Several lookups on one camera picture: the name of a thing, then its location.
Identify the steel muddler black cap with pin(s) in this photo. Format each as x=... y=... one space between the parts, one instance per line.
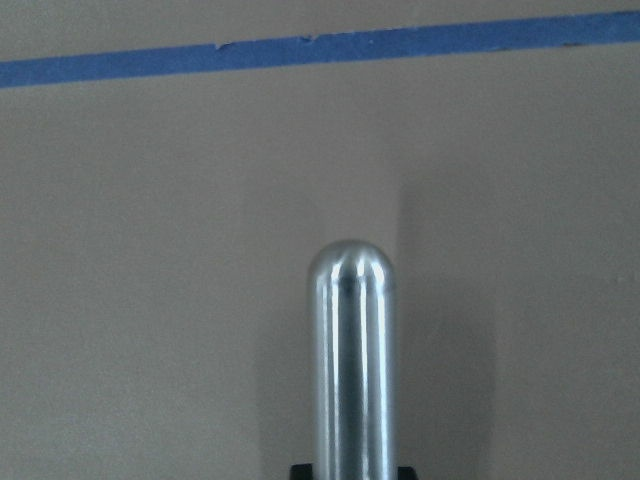
x=352 y=307

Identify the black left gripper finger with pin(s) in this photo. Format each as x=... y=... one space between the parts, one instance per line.
x=302 y=472

